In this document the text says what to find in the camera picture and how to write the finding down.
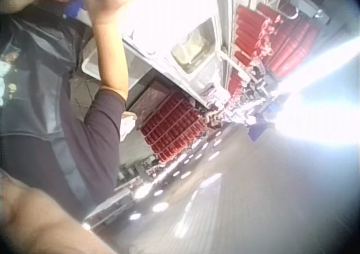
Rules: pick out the person's right hand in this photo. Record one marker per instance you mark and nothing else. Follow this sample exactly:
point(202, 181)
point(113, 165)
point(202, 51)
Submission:
point(105, 0)

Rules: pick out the blue plastic container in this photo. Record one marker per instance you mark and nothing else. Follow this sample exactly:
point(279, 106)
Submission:
point(73, 9)

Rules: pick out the metal tray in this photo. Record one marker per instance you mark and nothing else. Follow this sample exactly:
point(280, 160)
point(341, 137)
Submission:
point(89, 61)

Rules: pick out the steel counter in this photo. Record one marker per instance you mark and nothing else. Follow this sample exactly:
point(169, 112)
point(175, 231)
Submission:
point(157, 68)

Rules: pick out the clear plastic bin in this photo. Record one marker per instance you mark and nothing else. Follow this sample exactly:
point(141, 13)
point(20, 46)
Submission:
point(192, 49)

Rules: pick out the white cloth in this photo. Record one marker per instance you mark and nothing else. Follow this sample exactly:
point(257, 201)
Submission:
point(127, 128)

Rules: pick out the shelf of stacked red cups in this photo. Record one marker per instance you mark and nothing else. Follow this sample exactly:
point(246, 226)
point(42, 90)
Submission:
point(270, 31)

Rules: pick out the blue box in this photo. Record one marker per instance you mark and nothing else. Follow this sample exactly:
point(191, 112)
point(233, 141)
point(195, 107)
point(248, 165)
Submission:
point(257, 130)

